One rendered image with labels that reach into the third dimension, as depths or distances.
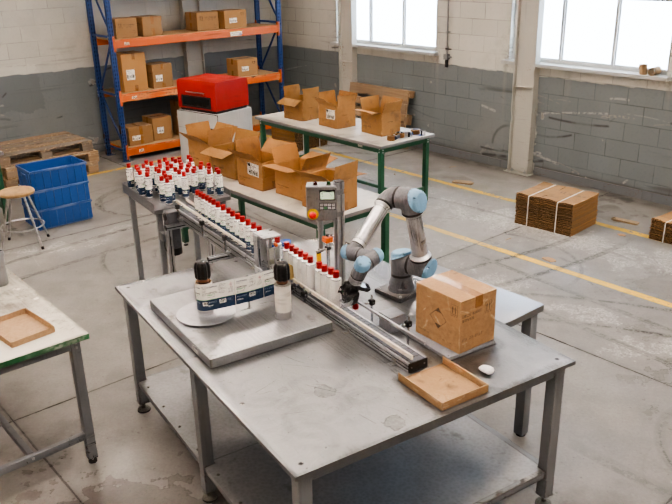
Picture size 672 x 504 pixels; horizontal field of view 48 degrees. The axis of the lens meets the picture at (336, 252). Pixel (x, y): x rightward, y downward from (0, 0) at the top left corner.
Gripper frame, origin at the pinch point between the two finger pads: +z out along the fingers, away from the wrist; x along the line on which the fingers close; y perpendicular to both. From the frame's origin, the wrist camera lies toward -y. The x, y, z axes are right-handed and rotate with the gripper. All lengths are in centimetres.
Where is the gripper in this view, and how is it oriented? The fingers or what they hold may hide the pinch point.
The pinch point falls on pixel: (348, 304)
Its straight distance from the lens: 391.0
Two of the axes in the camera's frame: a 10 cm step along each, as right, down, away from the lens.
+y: -8.4, 2.2, -5.0
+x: 4.8, 7.2, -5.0
